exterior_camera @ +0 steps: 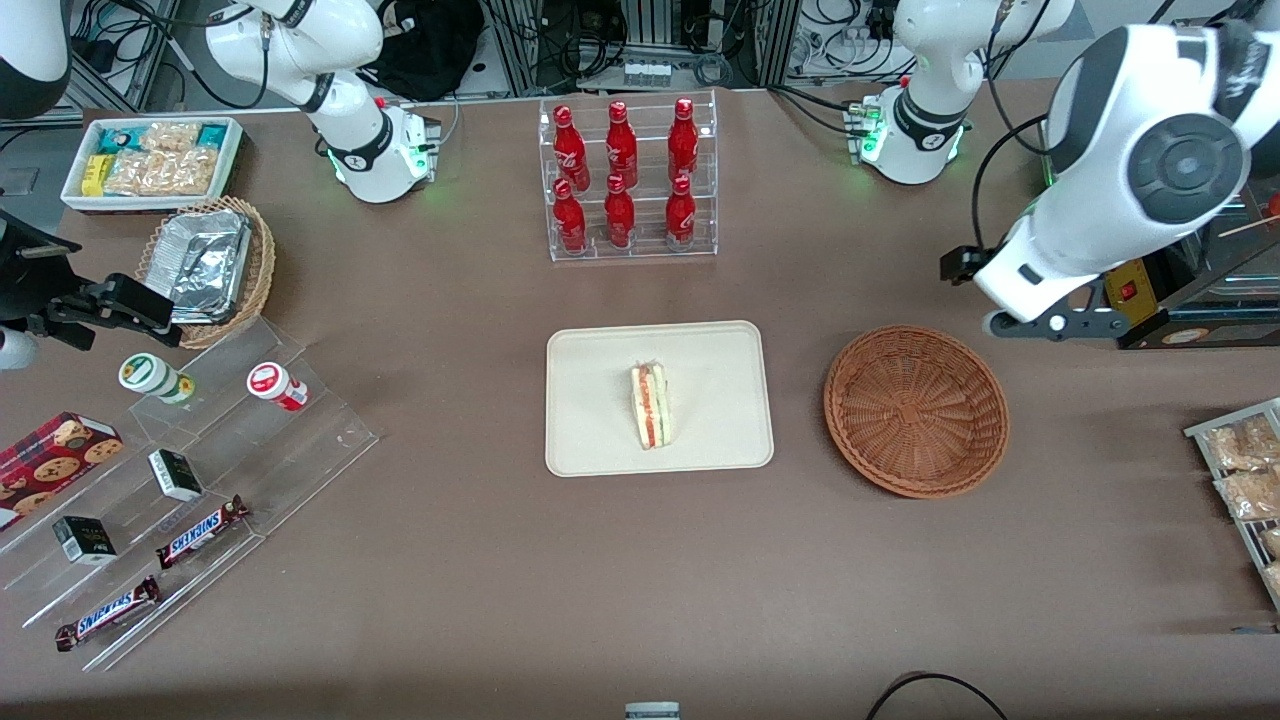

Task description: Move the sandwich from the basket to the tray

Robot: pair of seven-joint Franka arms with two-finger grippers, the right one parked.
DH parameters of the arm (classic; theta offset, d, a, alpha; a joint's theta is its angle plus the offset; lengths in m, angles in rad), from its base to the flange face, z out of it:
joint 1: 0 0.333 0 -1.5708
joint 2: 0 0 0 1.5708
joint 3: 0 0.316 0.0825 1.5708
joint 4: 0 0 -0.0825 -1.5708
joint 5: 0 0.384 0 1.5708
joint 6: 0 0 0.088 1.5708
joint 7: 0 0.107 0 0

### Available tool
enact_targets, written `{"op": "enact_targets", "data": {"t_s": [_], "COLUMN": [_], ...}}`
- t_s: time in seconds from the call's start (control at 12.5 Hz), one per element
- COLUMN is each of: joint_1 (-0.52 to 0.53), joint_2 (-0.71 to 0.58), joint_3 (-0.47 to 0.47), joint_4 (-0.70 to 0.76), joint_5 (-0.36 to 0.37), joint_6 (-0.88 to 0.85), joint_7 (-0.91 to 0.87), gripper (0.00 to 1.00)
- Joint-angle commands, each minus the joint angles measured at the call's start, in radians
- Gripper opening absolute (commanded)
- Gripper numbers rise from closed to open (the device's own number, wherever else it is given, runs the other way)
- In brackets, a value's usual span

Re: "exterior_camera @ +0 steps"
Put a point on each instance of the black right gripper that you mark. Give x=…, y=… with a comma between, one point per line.
x=22, y=278

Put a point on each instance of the brown Snickers bar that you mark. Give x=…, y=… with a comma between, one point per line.
x=108, y=612
x=200, y=532

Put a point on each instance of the black food warmer cabinet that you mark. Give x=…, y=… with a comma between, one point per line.
x=1225, y=325

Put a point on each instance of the small black box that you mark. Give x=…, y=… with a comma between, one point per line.
x=175, y=475
x=85, y=540

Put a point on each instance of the silver foil container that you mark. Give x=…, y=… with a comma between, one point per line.
x=205, y=260

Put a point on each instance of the tan wicker basket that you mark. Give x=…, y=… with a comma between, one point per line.
x=255, y=270

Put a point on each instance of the small clear cracker bag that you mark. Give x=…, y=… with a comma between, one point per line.
x=170, y=135

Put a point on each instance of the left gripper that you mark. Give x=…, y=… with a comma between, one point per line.
x=959, y=264

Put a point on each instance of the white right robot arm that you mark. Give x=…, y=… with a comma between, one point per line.
x=300, y=50

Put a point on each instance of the grey device at table edge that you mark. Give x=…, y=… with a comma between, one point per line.
x=652, y=711

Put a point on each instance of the red lid white cup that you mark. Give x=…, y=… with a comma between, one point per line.
x=272, y=383

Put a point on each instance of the white power strip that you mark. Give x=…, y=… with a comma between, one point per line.
x=647, y=73

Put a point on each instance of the brown round wicker basket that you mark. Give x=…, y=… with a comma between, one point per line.
x=915, y=410

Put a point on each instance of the teal snack packet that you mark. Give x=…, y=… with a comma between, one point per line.
x=211, y=136
x=122, y=138

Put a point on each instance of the clear acrylic step stand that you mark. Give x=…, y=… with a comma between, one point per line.
x=300, y=440

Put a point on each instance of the wooden skewer stick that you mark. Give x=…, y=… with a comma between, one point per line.
x=1250, y=226

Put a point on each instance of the yellow snack packet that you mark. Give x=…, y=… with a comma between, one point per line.
x=95, y=175

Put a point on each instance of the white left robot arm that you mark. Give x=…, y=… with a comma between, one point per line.
x=1190, y=165

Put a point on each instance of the black bag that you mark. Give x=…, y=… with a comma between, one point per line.
x=430, y=45

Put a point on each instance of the green lid white cup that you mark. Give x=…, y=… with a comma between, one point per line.
x=150, y=375

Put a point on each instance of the clear acrylic bottle rack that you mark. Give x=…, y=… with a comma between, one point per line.
x=645, y=250

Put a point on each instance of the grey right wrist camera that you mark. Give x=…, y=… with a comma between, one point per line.
x=15, y=350

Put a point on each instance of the large clear cracker bag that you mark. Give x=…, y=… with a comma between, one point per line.
x=160, y=172

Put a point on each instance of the triangle sandwich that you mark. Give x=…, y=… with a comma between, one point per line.
x=650, y=405

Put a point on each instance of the cream rectangular plastic tray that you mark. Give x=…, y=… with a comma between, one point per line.
x=590, y=400

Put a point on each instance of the clear bag of biscuits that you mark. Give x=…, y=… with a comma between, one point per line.
x=1250, y=495
x=1274, y=578
x=1240, y=445
x=1272, y=542

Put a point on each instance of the white rectangular snack bin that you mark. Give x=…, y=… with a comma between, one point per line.
x=72, y=195

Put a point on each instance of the grey metal snack rack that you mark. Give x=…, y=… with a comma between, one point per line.
x=1240, y=535

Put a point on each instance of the red cola bottle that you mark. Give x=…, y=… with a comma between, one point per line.
x=619, y=215
x=570, y=145
x=683, y=140
x=680, y=215
x=570, y=220
x=621, y=145

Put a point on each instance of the red cookie box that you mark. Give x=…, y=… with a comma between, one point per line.
x=50, y=465

